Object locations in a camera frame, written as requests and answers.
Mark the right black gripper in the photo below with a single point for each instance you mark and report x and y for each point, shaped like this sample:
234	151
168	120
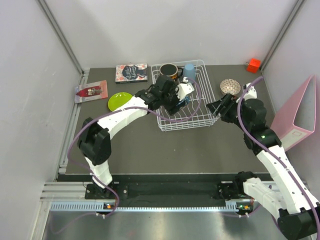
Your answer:
229	101

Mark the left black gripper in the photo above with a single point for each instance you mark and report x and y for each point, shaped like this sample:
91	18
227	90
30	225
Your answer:
173	108

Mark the beige mesh patterned bowl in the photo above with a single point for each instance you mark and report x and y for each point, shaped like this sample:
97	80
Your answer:
230	86

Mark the black skull mug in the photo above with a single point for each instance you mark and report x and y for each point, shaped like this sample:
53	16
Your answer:
171	70

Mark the light blue cup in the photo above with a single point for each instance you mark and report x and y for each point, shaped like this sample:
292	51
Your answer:
189	71

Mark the green plate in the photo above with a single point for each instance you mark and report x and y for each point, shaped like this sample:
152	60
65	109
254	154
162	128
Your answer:
118	99

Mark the red white patterned bowl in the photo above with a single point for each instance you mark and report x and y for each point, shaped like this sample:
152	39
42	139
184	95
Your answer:
183	103

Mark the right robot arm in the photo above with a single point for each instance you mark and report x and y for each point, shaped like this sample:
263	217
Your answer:
295	209

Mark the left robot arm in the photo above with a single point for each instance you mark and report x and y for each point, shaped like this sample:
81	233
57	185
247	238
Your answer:
95	141

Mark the dark floral book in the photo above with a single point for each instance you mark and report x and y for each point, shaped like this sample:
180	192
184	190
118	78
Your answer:
131	73

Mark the orange cube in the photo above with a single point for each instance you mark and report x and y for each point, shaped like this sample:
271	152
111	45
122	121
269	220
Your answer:
253	65

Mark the red cover booklet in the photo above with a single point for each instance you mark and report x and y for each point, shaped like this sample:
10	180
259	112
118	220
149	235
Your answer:
91	92

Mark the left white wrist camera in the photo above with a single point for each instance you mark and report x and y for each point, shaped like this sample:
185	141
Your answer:
185	88

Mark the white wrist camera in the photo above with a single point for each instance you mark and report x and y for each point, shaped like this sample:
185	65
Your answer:
251	93
185	88

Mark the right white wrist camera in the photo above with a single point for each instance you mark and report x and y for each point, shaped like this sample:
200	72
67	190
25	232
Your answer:
251	93

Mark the pink ring binder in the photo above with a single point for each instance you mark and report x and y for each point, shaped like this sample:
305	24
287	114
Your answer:
296	119

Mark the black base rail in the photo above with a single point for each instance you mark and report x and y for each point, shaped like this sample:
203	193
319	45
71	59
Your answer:
178	187

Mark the grey cable duct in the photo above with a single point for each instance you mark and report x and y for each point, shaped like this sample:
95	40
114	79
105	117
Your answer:
90	206

